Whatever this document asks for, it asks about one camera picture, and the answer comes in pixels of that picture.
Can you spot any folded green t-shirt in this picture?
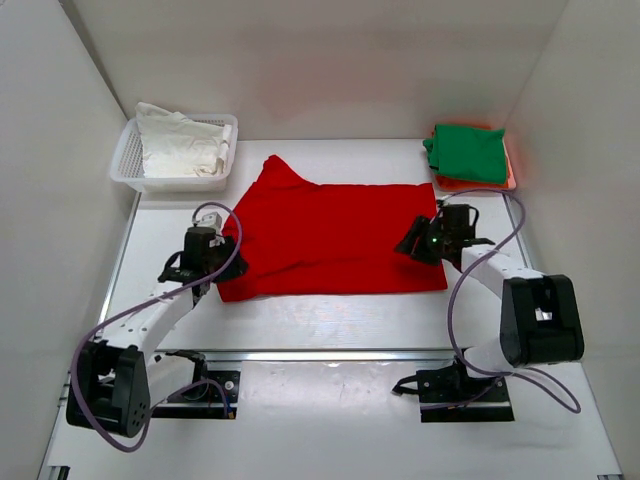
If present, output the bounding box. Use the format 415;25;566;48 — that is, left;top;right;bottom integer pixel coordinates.
422;124;508;186

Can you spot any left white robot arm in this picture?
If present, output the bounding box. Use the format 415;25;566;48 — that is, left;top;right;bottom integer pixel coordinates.
66;226;248;438

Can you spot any folded orange t-shirt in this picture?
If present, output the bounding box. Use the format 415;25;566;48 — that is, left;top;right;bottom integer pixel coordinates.
432;119;517;193

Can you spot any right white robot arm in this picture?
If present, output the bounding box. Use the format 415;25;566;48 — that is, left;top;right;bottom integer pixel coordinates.
395;204;585;401

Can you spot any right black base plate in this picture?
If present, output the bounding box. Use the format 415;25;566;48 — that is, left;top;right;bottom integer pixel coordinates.
392;361;515;423

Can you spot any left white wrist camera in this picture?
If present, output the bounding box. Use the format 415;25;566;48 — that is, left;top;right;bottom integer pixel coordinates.
192;212;223;233

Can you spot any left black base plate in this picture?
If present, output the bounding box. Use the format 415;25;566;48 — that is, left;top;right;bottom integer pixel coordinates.
152;362;241;420

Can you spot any red t-shirt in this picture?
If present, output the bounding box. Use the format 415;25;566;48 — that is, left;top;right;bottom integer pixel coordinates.
218;155;448;303

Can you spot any white plastic basket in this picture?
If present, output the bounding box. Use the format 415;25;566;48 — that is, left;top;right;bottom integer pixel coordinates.
110;114;238;193

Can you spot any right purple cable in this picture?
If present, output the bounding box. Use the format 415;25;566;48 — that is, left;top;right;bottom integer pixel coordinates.
419;188;582;414

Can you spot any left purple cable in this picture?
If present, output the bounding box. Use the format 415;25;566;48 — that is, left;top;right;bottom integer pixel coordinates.
69;201;244;453

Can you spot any crumpled white t-shirt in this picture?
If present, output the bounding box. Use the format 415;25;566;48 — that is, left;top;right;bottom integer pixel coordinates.
135;102;233;178

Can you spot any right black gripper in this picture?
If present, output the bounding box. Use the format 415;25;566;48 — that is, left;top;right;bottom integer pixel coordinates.
394;216;451;267

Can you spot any purple cable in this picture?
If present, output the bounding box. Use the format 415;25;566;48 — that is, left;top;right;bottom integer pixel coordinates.
419;188;582;414
69;201;244;453

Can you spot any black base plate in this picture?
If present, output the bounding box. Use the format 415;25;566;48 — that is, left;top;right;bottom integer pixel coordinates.
152;362;241;420
392;361;515;423

